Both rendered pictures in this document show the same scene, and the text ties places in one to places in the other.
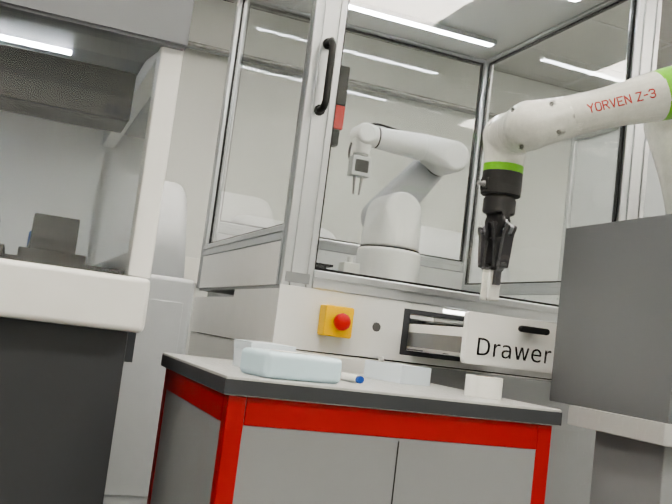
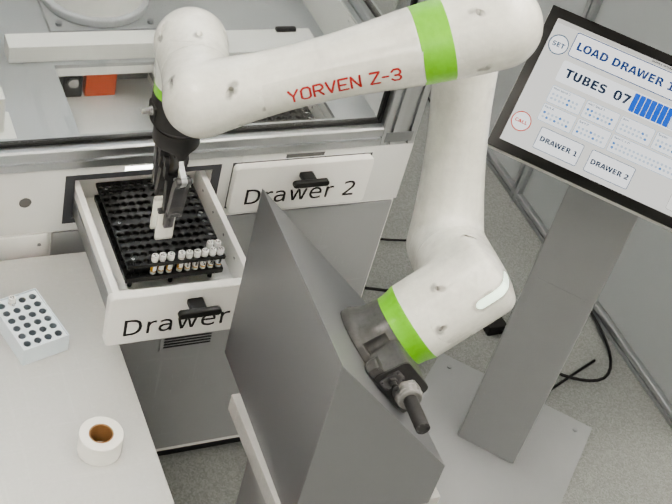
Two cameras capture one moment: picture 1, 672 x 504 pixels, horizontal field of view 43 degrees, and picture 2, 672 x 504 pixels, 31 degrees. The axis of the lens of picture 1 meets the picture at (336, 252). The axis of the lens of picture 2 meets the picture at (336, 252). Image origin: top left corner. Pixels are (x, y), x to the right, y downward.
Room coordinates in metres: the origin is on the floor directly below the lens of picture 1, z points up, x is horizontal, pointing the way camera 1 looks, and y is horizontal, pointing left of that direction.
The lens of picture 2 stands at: (0.40, -0.32, 2.32)
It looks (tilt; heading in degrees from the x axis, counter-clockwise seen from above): 41 degrees down; 347
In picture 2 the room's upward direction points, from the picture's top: 16 degrees clockwise
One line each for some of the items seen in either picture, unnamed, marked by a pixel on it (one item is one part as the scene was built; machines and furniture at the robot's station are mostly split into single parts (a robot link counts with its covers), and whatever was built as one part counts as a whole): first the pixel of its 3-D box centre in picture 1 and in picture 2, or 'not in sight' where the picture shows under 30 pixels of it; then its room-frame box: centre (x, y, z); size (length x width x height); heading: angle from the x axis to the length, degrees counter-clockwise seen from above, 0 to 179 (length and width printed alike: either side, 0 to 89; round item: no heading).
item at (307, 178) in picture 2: not in sight; (308, 179); (2.21, -0.63, 0.91); 0.07 x 0.04 x 0.01; 111
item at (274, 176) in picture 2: not in sight; (300, 183); (2.24, -0.62, 0.87); 0.29 x 0.02 x 0.11; 111
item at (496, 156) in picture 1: (507, 142); (190, 56); (1.92, -0.36, 1.33); 0.13 x 0.11 x 0.14; 10
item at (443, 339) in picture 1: (472, 343); (155, 230); (2.05, -0.35, 0.86); 0.40 x 0.26 x 0.06; 21
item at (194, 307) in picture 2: (530, 330); (197, 307); (1.83, -0.44, 0.91); 0.07 x 0.04 x 0.01; 111
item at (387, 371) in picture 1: (397, 372); (29, 326); (1.85, -0.16, 0.78); 0.12 x 0.08 x 0.04; 36
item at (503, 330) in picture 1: (522, 344); (190, 309); (1.85, -0.43, 0.87); 0.29 x 0.02 x 0.11; 111
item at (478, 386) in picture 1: (483, 386); (100, 441); (1.63, -0.31, 0.78); 0.07 x 0.07 x 0.04
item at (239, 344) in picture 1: (262, 355); not in sight; (1.64, 0.11, 0.79); 0.13 x 0.09 x 0.05; 20
